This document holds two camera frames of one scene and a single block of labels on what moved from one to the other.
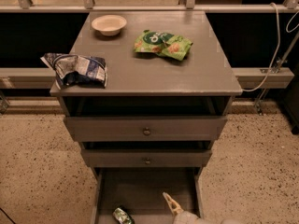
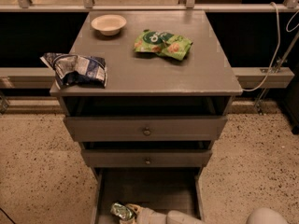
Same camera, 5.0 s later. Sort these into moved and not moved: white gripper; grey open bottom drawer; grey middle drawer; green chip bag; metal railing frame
Moved: white gripper
Not moved: grey open bottom drawer; green chip bag; metal railing frame; grey middle drawer
